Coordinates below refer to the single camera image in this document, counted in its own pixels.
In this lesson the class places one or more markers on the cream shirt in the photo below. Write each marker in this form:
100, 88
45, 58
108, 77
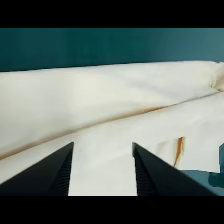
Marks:
110, 96

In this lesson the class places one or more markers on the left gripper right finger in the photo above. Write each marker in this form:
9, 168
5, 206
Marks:
160, 180

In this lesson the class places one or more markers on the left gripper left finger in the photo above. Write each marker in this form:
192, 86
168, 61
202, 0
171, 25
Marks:
46, 176

